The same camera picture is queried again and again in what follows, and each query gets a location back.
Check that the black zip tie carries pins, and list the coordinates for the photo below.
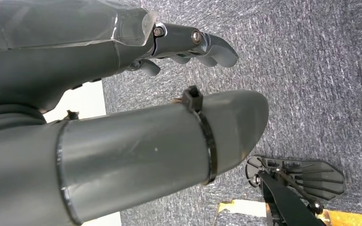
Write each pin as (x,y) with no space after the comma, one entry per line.
(208,140)
(60,174)

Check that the white furniture panel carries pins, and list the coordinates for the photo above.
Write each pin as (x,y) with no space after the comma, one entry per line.
(84,101)

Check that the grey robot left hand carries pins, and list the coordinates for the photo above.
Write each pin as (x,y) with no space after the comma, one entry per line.
(74,59)

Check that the yellow floor tape strip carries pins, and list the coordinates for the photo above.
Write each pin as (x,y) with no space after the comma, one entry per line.
(246,208)

